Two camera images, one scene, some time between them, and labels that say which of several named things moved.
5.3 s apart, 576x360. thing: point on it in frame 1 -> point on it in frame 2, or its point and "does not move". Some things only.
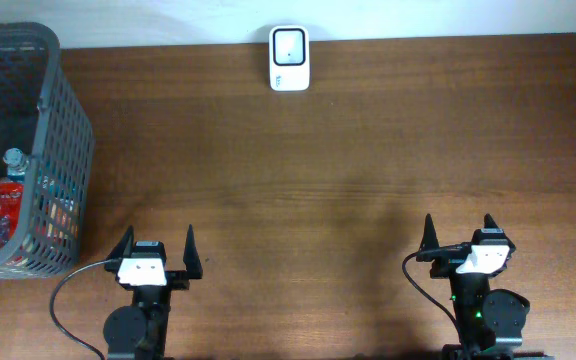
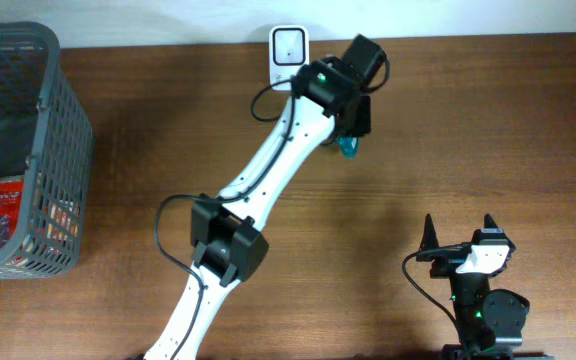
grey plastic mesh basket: (20, 98) does not move
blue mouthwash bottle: (16, 163) -> (349, 146)
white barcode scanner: (289, 58) does not move
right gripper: (441, 255) does not move
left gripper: (179, 279) -> (360, 120)
